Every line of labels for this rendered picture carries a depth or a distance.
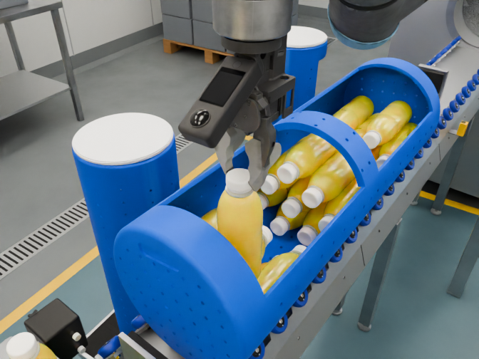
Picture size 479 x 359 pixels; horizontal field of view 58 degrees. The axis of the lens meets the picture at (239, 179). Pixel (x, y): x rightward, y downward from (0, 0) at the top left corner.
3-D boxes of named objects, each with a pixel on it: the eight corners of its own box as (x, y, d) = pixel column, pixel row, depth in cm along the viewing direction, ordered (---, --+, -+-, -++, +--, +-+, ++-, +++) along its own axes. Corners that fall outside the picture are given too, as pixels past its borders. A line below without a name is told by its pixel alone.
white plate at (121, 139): (186, 117, 131) (186, 121, 131) (101, 107, 136) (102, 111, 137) (150, 168, 109) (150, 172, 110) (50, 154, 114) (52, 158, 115)
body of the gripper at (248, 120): (294, 118, 59) (302, 28, 52) (256, 144, 54) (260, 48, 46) (249, 102, 63) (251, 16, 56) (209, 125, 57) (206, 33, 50)
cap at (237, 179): (254, 177, 63) (254, 167, 62) (252, 193, 60) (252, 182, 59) (227, 175, 63) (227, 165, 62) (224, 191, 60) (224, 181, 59)
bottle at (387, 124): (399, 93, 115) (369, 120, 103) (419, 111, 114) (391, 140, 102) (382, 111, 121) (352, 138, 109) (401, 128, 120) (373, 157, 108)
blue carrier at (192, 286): (435, 160, 124) (447, 60, 109) (253, 406, 67) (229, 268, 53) (343, 142, 140) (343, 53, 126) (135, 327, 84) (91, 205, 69)
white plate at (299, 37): (287, 49, 179) (287, 52, 179) (340, 38, 190) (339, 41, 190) (253, 31, 198) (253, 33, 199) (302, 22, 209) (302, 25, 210)
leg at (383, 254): (373, 325, 193) (404, 217, 156) (367, 334, 189) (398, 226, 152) (361, 318, 196) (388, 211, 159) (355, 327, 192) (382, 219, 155)
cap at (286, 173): (281, 160, 88) (276, 164, 87) (298, 167, 86) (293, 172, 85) (279, 176, 90) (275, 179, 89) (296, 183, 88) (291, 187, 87)
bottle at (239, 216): (261, 258, 75) (265, 169, 64) (260, 291, 69) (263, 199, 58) (221, 256, 75) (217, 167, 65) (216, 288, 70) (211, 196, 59)
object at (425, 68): (437, 110, 158) (449, 70, 149) (433, 115, 156) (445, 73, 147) (410, 103, 163) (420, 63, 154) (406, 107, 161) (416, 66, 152)
